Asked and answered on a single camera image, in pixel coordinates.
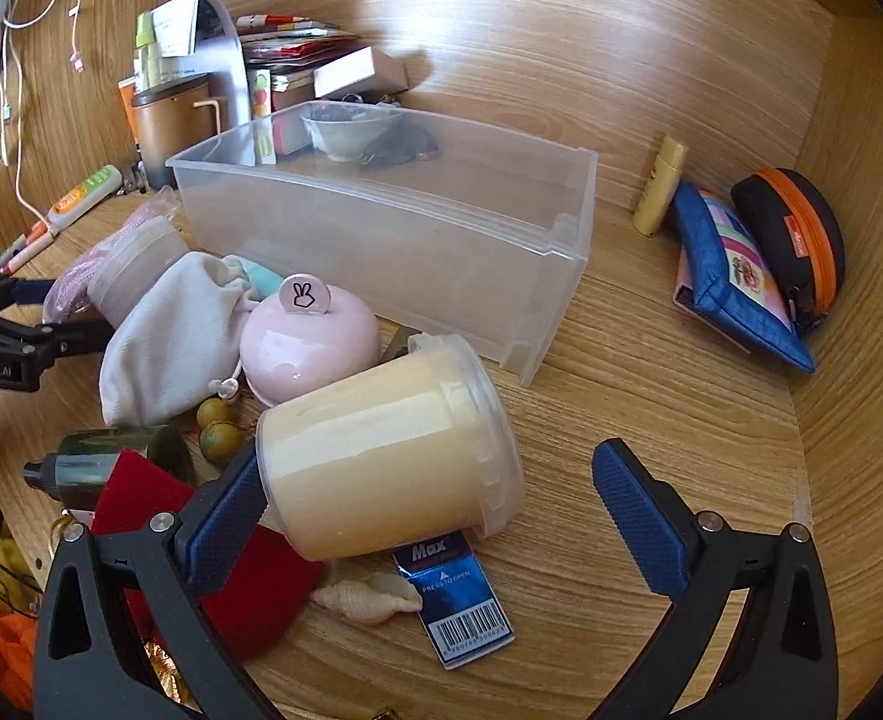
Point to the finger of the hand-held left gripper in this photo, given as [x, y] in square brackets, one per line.
[36, 289]
[74, 337]

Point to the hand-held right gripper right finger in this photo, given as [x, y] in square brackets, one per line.
[636, 517]

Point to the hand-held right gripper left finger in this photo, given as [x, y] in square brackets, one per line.
[224, 510]

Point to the red velvet pouch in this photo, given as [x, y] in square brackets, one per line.
[141, 487]

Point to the dark green bottle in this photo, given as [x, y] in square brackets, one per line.
[111, 457]

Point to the cream plastic jar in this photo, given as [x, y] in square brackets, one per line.
[381, 450]

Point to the pink round device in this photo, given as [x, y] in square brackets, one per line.
[306, 352]

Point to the teal egg-shaped sponge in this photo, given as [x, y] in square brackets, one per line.
[261, 277]

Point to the clear plastic storage bin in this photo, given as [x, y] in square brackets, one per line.
[411, 240]

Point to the wooden desktop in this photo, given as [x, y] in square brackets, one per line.
[636, 427]

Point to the pink white marker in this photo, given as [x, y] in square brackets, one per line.
[21, 259]

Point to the orange white marker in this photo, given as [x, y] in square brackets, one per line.
[36, 238]

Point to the olive wooden ball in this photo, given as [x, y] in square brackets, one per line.
[213, 412]
[224, 444]

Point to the beige seashell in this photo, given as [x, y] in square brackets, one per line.
[366, 598]

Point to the orange card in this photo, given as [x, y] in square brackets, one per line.
[126, 109]

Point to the blue staple box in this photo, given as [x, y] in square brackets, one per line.
[449, 600]

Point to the brown mug with lid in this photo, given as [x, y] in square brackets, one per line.
[168, 127]

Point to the pink flat case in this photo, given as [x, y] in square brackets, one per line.
[683, 292]

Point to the blue patchwork pencil pouch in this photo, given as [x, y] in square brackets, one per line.
[711, 270]

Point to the light green spray bottle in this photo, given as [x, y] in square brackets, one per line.
[145, 52]

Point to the fruit print box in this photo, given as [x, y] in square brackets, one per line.
[260, 94]

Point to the white paper slip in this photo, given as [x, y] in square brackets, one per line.
[175, 26]

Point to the grey arched board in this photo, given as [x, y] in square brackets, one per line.
[224, 52]

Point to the yellow tube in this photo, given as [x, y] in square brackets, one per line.
[655, 195]

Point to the black orange zip case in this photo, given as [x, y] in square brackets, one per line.
[771, 217]

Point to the clear bowl of beads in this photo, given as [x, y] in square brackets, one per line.
[344, 131]

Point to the stack of books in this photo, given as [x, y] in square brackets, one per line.
[291, 52]

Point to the dark hair clip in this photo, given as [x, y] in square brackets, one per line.
[404, 150]

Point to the white cardboard box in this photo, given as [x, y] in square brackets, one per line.
[351, 71]

